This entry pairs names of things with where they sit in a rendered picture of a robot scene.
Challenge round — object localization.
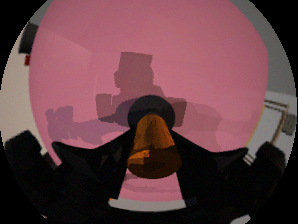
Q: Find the orange tapered knob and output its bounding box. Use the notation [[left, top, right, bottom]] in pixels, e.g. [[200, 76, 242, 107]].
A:
[[126, 115, 182, 180]]

